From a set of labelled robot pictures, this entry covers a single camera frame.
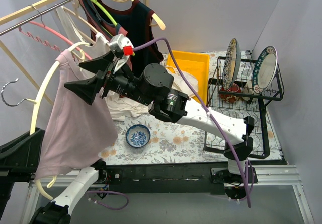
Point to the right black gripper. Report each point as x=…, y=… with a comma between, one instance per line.
x=106, y=77

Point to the cream plastic hanger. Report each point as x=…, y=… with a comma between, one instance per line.
x=42, y=89

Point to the pink tank top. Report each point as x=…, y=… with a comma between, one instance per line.
x=76, y=132

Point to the pink plastic hanger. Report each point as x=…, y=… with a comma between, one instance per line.
x=78, y=52

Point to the cream white tank top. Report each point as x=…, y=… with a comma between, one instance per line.
x=98, y=45

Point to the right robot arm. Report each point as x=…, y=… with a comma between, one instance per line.
x=153, y=88

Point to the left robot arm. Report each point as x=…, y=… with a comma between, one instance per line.
x=60, y=209

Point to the navy maroon tank top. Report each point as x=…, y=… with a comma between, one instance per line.
x=139, y=33

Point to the lime green hanger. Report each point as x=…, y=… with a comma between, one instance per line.
x=113, y=21

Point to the crumpled white cloth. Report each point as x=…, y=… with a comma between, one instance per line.
x=120, y=108

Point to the blue white ceramic bowl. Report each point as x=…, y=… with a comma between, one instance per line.
x=137, y=136

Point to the floral tablecloth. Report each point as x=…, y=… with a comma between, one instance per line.
x=174, y=143

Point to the wooden clothes rack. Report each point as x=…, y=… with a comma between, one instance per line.
x=42, y=7

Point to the yellow plastic bin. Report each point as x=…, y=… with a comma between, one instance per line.
x=195, y=67

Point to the floral patterned plate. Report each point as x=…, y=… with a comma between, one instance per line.
x=232, y=64

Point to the red patterned bowl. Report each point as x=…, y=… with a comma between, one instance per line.
x=227, y=94

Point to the green rimmed white plate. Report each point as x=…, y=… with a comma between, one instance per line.
x=264, y=69

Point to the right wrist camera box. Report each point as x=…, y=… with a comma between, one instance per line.
x=122, y=48

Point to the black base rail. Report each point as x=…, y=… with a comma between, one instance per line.
x=208, y=177

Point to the black wire dish rack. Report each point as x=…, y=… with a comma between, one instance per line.
x=266, y=145

